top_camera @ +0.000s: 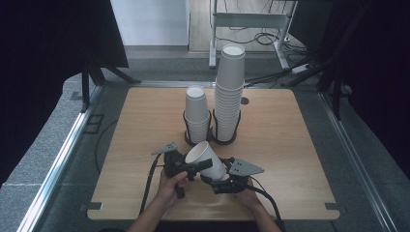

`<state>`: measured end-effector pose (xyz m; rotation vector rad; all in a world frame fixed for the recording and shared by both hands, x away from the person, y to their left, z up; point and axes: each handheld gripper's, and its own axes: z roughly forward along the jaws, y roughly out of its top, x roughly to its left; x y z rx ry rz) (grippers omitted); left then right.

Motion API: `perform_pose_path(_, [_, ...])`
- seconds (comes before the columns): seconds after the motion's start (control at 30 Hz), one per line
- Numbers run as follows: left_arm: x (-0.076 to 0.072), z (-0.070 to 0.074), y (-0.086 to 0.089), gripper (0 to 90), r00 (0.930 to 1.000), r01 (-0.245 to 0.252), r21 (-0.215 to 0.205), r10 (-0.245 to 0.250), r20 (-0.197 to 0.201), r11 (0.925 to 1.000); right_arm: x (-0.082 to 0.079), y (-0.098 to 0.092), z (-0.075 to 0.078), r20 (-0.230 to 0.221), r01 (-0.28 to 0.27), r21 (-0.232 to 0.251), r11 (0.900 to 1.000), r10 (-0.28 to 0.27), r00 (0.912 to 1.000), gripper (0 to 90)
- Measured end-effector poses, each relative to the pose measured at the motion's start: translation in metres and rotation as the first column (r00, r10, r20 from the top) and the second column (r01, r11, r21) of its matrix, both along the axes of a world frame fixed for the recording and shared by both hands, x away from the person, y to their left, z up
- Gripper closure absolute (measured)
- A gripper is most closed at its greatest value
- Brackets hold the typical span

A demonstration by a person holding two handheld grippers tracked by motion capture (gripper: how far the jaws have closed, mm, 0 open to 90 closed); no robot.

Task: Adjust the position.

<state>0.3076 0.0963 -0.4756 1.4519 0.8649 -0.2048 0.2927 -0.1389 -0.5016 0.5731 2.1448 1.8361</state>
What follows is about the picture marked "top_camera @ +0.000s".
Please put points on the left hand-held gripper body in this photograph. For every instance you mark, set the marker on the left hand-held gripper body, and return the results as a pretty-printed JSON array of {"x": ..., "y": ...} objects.
[{"x": 175, "y": 162}]

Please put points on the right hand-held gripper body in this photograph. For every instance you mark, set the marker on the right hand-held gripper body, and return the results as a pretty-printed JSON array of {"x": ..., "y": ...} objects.
[{"x": 241, "y": 169}]

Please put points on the white paper cup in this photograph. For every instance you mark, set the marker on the white paper cup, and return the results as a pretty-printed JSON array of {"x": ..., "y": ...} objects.
[{"x": 209, "y": 161}]

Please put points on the short stack of cups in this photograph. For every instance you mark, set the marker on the short stack of cups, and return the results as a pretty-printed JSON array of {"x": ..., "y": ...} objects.
[{"x": 196, "y": 109}]

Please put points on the person's right hand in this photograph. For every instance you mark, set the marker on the person's right hand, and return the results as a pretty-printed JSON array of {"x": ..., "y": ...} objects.
[{"x": 249, "y": 196}]

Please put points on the person's left hand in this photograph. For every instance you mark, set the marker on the person's left hand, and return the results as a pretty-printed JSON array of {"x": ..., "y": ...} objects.
[{"x": 167, "y": 191}]

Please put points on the tall stack of cups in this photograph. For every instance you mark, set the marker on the tall stack of cups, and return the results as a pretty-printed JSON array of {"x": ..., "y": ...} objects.
[{"x": 229, "y": 83}]

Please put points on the black stand legs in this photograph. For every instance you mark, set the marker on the black stand legs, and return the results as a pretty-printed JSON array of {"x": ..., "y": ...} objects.
[
  {"x": 336, "y": 100},
  {"x": 85, "y": 93}
]

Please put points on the white power strip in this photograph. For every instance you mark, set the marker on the white power strip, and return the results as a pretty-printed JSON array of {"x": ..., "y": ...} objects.
[{"x": 301, "y": 68}]

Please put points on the black curtain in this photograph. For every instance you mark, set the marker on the black curtain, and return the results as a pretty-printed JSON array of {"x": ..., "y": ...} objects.
[
  {"x": 374, "y": 64},
  {"x": 48, "y": 64}
]

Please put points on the aluminium floor rail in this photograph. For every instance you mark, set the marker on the aluminium floor rail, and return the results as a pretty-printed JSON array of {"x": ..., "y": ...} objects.
[
  {"x": 61, "y": 161},
  {"x": 174, "y": 83},
  {"x": 354, "y": 154}
]

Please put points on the black floor outlet frame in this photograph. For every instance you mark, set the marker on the black floor outlet frame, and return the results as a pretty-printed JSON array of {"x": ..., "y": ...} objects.
[{"x": 93, "y": 124}]

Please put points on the white metal desk frame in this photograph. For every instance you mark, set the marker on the white metal desk frame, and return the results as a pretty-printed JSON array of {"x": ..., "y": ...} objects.
[{"x": 248, "y": 20}]

